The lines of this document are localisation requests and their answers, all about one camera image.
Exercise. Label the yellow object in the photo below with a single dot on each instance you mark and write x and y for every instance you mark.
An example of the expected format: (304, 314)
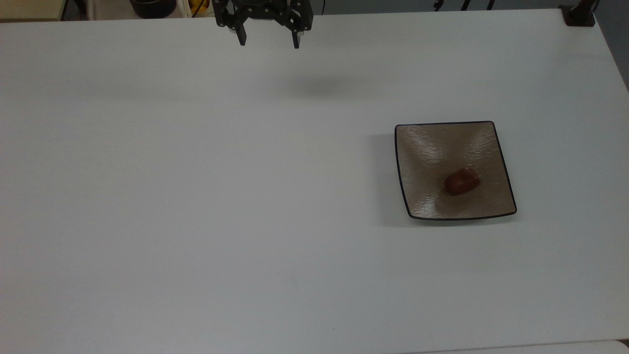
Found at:
(199, 6)

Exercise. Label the square brown ceramic plate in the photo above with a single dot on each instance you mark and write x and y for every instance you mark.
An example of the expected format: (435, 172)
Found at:
(437, 147)

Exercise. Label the beige wooden furniture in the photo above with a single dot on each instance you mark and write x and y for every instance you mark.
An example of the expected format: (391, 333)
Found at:
(29, 9)

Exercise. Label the black round container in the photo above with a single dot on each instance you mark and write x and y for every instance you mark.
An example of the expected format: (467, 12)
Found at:
(152, 7)

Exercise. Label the black tripod legs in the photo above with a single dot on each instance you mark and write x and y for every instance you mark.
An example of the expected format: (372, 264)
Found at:
(464, 4)

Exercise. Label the small reddish-brown round food item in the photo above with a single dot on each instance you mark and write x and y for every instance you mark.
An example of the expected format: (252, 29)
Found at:
(462, 181)

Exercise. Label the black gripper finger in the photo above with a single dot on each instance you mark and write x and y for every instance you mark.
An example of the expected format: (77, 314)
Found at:
(241, 35)
(296, 39)

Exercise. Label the black table clamp mount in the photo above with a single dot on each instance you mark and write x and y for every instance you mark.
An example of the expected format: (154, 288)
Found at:
(580, 14)

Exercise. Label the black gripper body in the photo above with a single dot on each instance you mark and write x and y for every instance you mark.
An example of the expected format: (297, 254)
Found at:
(263, 9)

